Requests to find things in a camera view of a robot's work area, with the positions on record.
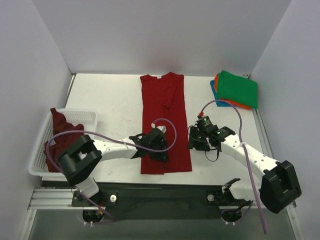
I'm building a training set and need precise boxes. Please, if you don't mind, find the blue folded t-shirt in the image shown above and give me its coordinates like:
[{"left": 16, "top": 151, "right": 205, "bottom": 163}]
[{"left": 209, "top": 79, "right": 238, "bottom": 108}]

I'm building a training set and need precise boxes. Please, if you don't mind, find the orange folded t-shirt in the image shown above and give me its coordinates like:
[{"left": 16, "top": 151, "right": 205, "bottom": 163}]
[{"left": 214, "top": 72, "right": 252, "bottom": 111}]

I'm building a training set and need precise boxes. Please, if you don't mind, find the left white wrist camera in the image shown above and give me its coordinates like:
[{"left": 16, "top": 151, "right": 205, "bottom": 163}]
[{"left": 151, "top": 123, "right": 167, "bottom": 133}]

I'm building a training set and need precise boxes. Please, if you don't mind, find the white plastic basket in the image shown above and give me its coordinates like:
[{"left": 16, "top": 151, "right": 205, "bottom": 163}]
[{"left": 28, "top": 108, "right": 98, "bottom": 178}]

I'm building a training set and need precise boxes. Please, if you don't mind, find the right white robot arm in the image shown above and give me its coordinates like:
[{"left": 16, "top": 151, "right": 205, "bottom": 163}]
[{"left": 188, "top": 115, "right": 302, "bottom": 214}]

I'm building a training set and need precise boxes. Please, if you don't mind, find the green folded t-shirt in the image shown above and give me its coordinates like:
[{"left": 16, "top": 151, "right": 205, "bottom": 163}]
[{"left": 215, "top": 70, "right": 258, "bottom": 109}]

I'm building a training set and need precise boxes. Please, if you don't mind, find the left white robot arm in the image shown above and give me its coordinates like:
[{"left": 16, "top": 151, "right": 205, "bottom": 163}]
[{"left": 57, "top": 125, "right": 168, "bottom": 206}]

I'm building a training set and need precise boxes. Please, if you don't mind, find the dark red t-shirt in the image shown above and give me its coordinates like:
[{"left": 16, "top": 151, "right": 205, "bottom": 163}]
[{"left": 43, "top": 108, "right": 84, "bottom": 173}]

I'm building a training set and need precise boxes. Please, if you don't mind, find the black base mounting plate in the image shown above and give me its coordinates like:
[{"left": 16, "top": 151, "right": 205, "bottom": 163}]
[{"left": 71, "top": 181, "right": 247, "bottom": 221}]

